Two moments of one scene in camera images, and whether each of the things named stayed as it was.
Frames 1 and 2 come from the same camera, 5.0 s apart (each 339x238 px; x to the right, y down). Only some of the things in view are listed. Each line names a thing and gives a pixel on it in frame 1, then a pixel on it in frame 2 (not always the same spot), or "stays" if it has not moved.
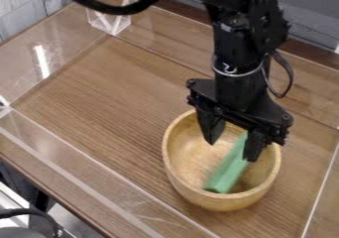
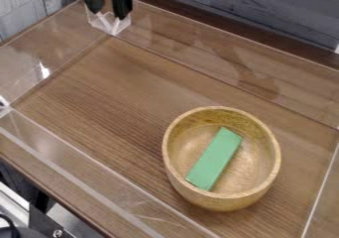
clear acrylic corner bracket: (107, 22) stays
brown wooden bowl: (192, 160) stays
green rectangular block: (228, 173) -> (211, 165)
